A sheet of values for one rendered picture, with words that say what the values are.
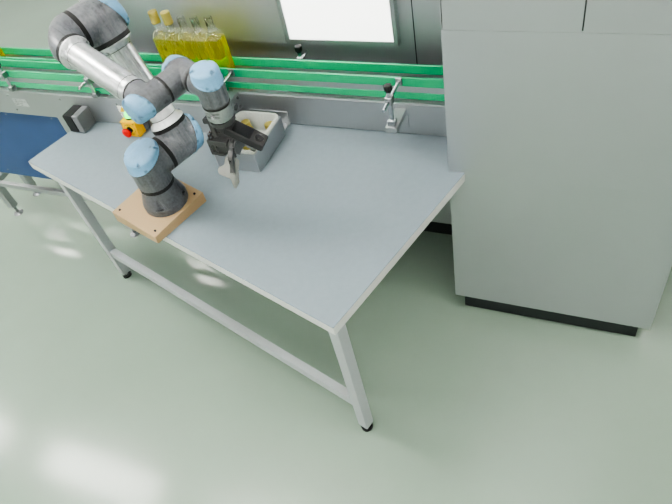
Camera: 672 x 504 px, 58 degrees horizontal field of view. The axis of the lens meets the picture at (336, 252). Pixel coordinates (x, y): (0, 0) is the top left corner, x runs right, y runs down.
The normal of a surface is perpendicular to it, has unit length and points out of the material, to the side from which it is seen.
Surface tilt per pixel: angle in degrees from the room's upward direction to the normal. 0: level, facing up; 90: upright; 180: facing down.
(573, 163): 90
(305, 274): 0
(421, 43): 90
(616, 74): 90
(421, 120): 90
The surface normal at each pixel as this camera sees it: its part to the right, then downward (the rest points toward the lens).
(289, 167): -0.18, -0.66
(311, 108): -0.36, 0.73
